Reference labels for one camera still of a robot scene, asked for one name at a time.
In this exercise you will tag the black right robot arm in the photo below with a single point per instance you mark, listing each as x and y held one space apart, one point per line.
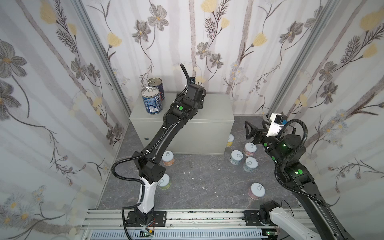
286 149

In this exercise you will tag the yellow label can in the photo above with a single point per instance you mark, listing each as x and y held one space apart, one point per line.
230 140

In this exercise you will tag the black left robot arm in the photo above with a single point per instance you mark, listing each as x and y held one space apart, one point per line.
184 108

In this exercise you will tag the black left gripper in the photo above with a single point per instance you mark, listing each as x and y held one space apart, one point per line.
197 98

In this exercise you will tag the pale blue label can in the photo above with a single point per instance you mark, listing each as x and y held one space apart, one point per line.
236 157

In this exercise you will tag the pink flower label can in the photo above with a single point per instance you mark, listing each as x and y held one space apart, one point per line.
249 149

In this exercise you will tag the aluminium corner frame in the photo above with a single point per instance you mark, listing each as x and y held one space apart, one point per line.
324 16
101 53

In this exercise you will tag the dark blue tomato can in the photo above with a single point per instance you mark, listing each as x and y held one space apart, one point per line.
158 83

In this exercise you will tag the white slotted cable duct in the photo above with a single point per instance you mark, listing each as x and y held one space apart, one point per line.
199 234

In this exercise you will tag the green label can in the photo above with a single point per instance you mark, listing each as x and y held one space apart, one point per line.
165 182

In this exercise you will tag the aluminium corner frame right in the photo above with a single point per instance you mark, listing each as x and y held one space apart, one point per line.
324 16

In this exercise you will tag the aluminium corner frame left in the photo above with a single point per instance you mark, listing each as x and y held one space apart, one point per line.
101 53

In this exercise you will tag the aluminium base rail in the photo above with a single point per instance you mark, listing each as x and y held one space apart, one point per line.
175 219

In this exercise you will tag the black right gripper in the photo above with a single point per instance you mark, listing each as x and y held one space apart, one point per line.
258 136

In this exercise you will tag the blue nutrition label can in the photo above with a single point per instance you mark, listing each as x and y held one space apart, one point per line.
152 100

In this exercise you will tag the grey metal cabinet box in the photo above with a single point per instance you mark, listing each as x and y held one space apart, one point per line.
206 134

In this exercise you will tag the teal label can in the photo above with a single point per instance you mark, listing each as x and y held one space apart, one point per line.
250 164

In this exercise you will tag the orange label can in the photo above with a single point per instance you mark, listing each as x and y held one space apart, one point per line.
168 158

